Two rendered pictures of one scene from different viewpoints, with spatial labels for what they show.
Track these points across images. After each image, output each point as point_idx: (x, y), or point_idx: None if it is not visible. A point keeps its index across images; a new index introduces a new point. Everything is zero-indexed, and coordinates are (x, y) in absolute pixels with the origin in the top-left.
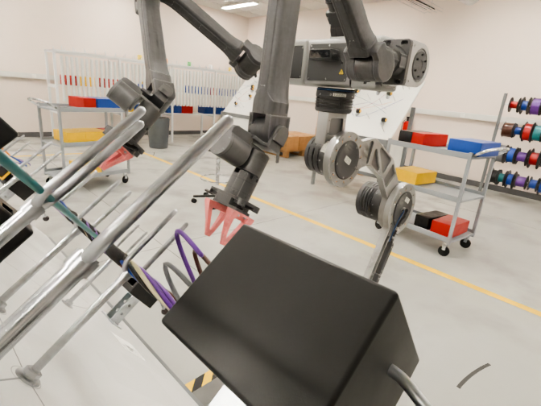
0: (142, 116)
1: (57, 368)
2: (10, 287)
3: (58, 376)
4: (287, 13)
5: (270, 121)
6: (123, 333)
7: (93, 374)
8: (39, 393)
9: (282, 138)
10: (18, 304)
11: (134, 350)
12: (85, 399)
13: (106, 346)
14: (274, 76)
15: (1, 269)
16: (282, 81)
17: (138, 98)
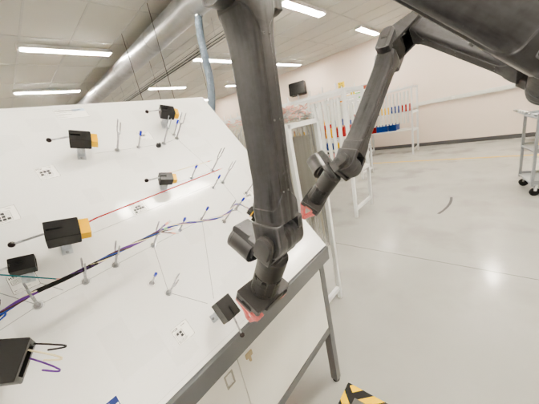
0: (318, 183)
1: (63, 309)
2: (123, 276)
3: (55, 312)
4: (242, 102)
5: (253, 229)
6: (209, 325)
7: (84, 321)
8: (31, 310)
9: (262, 252)
10: (107, 284)
11: (182, 336)
12: (50, 324)
13: (143, 321)
14: (252, 179)
15: (140, 267)
16: (261, 184)
17: (320, 168)
